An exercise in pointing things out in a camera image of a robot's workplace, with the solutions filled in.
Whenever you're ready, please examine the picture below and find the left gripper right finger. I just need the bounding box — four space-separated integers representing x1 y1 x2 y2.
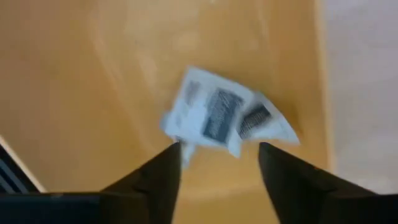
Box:
259 142 377 224

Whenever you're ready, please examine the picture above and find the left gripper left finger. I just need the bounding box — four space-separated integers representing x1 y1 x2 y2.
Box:
102 142 182 224

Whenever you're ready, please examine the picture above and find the white square packet dark print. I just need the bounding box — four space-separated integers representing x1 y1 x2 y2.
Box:
238 91 301 147
160 65 259 170

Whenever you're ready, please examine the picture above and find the yellow plastic bin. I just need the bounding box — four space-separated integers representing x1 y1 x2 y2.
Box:
0 0 335 224

